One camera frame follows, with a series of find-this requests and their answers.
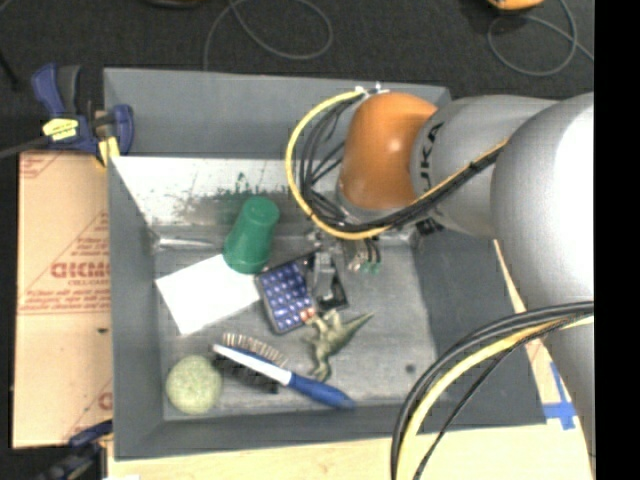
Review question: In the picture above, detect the black calculator with blue buttons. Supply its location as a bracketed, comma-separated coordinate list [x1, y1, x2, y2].
[253, 253, 351, 337]

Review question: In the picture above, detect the green toy dinosaur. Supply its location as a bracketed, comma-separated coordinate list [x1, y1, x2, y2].
[299, 308, 376, 384]

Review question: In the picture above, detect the green plastic cup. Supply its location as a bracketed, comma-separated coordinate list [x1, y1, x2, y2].
[221, 195, 281, 276]

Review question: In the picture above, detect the grey metal bin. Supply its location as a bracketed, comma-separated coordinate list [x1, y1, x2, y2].
[102, 66, 549, 460]

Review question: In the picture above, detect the white paper sheet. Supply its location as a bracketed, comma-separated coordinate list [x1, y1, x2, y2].
[154, 253, 263, 337]

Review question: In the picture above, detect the pale green round sponge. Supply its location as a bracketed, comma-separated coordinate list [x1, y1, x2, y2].
[164, 353, 224, 416]

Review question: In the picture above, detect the brown cardboard board red print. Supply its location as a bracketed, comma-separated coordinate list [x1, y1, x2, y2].
[10, 149, 116, 450]

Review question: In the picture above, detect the blue and white handled brush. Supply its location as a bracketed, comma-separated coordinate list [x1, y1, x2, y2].
[211, 331, 358, 411]

